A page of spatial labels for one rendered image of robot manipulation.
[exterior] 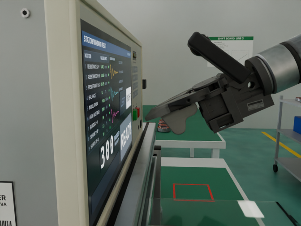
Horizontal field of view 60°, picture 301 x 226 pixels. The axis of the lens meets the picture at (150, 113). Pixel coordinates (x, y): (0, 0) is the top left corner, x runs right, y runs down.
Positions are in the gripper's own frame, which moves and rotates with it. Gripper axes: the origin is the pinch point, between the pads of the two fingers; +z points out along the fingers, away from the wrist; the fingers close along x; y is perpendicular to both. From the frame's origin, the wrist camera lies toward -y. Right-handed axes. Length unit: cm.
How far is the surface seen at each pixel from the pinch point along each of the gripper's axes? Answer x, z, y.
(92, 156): -26.2, 2.3, -2.0
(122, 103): -11.7, 1.3, -4.1
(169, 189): 60, 15, 41
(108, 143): -20.4, 2.6, -1.5
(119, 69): -13.1, -0.6, -8.2
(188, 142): 137, 2, 49
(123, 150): -11.7, 4.1, 1.8
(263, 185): 229, -48, 154
